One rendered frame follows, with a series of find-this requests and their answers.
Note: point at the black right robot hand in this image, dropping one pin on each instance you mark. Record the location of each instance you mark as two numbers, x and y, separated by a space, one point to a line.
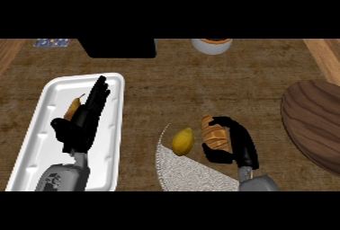
245 143

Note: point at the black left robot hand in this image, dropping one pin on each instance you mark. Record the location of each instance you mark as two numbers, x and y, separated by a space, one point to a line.
85 119

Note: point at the golden brown croissant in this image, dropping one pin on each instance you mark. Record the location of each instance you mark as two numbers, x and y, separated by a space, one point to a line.
215 136

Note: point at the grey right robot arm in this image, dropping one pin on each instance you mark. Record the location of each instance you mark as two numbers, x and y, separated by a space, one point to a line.
256 181

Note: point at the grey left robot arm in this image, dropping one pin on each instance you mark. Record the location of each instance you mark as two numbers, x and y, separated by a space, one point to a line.
64 176

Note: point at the round speckled placemat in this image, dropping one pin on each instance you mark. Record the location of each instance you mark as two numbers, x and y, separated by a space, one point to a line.
186 173

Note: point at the dark wooden bowl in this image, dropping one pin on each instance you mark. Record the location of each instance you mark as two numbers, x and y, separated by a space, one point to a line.
314 125

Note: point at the brown pear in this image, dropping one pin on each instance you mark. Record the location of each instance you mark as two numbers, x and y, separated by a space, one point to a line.
73 108

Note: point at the white rectangular tray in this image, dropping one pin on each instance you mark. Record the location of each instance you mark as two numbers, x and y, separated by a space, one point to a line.
54 149

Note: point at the yellow lemon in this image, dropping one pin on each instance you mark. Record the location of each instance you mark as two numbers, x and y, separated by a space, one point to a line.
183 142

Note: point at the black box appliance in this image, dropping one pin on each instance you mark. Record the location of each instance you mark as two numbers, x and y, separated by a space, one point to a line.
120 48

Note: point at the blue patterned cloth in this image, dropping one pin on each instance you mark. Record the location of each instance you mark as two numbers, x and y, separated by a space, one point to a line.
52 42

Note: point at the white cup with orange rim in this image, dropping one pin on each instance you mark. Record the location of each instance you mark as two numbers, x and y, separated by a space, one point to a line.
212 45

